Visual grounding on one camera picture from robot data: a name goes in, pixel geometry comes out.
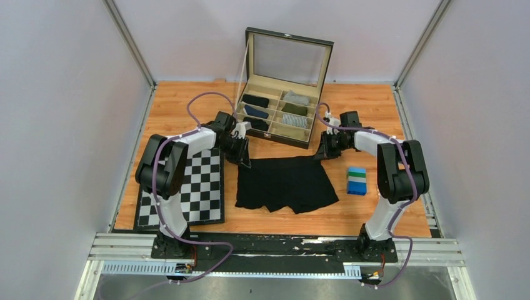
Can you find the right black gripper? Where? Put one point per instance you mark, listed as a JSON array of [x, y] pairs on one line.
[[325, 152]]

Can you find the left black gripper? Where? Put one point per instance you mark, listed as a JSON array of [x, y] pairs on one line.
[[240, 155]]

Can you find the black underwear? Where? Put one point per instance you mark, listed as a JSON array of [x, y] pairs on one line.
[[300, 183]]

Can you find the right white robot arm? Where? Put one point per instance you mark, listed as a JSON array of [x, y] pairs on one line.
[[401, 175]]

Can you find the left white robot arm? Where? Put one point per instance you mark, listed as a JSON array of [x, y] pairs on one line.
[[161, 172]]

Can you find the striped rolled cloth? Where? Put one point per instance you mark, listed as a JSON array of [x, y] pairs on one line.
[[295, 120]]

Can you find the black rolled cloth bottom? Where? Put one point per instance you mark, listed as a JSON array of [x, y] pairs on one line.
[[258, 124]]

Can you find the black rolled cloth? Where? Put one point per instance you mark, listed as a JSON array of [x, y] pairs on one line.
[[258, 124], [255, 100]]

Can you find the blue green brick stack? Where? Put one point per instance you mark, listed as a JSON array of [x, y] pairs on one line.
[[356, 181]]

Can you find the olive green rolled cloth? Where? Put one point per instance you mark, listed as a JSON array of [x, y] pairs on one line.
[[295, 109]]

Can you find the navy rolled cloth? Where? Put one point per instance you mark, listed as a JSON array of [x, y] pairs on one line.
[[252, 111]]

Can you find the black white checkerboard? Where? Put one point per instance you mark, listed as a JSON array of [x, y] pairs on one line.
[[202, 194]]

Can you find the black rolled cloth top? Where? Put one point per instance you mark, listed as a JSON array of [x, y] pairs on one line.
[[255, 100]]

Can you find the grey rolled cloth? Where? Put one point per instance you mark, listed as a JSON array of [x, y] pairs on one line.
[[292, 97]]

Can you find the black compartment storage box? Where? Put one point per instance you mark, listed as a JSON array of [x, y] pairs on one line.
[[276, 63]]

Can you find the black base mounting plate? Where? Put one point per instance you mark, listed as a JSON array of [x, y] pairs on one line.
[[258, 253]]

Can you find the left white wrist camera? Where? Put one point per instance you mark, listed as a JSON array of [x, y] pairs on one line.
[[240, 129]]

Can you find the aluminium frame rail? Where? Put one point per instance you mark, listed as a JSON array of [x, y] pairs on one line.
[[130, 253]]

